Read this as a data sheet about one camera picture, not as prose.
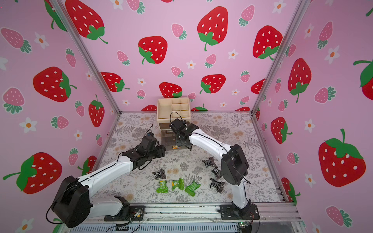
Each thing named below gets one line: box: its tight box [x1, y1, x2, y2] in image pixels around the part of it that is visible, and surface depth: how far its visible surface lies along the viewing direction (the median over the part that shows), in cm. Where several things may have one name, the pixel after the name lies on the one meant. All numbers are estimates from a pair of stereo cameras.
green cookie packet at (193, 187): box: [184, 180, 202, 197], surface depth 83 cm
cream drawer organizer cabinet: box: [156, 97, 191, 150], surface depth 92 cm
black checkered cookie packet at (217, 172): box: [211, 166, 222, 179], surface depth 88 cm
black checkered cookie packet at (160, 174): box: [152, 167, 167, 180], surface depth 88 cm
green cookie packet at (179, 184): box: [171, 177, 185, 191], surface depth 84 cm
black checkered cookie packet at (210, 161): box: [201, 156, 218, 168], surface depth 93 cm
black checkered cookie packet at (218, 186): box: [209, 178, 225, 193], surface depth 83 cm
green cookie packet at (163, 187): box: [155, 180, 169, 194], surface depth 83 cm
